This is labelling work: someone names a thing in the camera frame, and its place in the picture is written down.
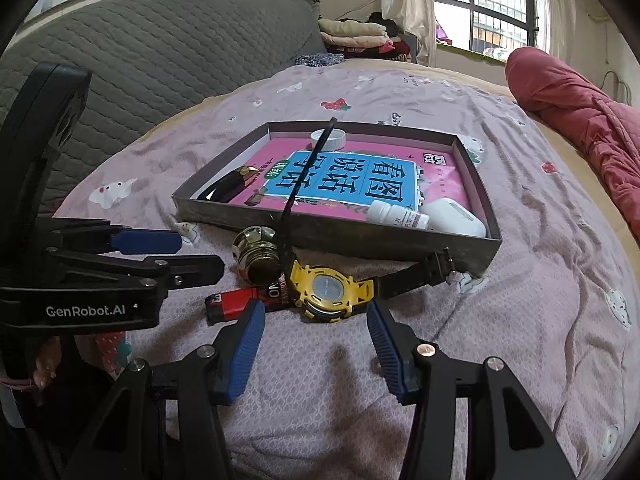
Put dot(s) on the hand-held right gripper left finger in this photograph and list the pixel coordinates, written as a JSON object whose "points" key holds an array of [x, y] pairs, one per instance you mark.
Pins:
{"points": [[245, 350]]}

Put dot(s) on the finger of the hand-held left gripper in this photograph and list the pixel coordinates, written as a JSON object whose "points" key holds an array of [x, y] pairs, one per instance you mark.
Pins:
{"points": [[195, 267], [145, 242]]}

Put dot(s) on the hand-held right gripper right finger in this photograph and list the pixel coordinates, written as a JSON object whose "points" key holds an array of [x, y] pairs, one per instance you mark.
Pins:
{"points": [[387, 355]]}

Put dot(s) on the red lighter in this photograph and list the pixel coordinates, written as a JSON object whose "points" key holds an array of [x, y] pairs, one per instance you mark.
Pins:
{"points": [[235, 305]]}

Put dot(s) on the black bottle with gold cap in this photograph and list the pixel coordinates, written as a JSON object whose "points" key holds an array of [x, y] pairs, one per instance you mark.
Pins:
{"points": [[225, 187]]}

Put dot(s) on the grey cardboard box tray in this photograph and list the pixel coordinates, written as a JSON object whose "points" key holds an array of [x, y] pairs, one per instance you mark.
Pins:
{"points": [[350, 242]]}

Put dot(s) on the white pill bottle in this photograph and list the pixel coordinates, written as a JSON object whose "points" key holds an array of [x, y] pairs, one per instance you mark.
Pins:
{"points": [[390, 212]]}

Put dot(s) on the white earbud case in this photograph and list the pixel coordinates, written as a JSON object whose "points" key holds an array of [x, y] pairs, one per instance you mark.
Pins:
{"points": [[455, 217]]}

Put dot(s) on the white ribbed jar lid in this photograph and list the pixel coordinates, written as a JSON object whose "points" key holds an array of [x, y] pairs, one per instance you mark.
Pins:
{"points": [[336, 140]]}

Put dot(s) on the person's left hand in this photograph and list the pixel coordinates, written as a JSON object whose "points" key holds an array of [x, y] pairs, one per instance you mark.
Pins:
{"points": [[47, 362]]}

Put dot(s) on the purple printed bed sheet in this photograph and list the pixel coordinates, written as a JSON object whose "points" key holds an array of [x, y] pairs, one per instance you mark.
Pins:
{"points": [[525, 285]]}

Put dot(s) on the pink and blue book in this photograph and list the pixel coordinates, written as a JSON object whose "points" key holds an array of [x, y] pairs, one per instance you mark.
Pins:
{"points": [[440, 177]]}

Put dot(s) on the grey quilted headboard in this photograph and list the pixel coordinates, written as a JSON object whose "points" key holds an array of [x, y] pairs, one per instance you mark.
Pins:
{"points": [[175, 50]]}

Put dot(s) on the dark floral cloth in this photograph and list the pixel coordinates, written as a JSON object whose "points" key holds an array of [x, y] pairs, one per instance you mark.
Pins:
{"points": [[317, 59]]}

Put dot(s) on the pink folded blanket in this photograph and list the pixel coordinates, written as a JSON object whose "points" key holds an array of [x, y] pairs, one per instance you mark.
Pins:
{"points": [[352, 41]]}

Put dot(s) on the cream folded blanket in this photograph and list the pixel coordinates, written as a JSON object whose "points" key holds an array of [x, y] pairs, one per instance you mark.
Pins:
{"points": [[350, 27]]}

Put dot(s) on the dark red clothes pile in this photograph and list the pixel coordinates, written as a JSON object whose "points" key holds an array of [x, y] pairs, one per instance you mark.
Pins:
{"points": [[397, 47]]}

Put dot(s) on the red quilted blanket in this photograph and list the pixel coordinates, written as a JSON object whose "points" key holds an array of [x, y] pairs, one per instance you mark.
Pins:
{"points": [[575, 100]]}

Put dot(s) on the floral cushion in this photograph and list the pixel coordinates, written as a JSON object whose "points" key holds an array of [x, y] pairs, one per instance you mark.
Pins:
{"points": [[495, 53]]}

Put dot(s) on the pink hanging garment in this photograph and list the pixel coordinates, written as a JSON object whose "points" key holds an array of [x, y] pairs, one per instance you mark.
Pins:
{"points": [[442, 32]]}

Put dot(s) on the cream curtain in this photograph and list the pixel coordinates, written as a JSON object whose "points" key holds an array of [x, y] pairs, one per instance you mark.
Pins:
{"points": [[407, 5], [552, 5]]}

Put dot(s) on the barred window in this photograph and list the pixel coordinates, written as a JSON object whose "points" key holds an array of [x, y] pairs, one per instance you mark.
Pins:
{"points": [[490, 0]]}

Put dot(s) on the white tube frame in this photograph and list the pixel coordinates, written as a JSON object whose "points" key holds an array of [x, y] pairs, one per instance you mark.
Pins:
{"points": [[617, 85]]}

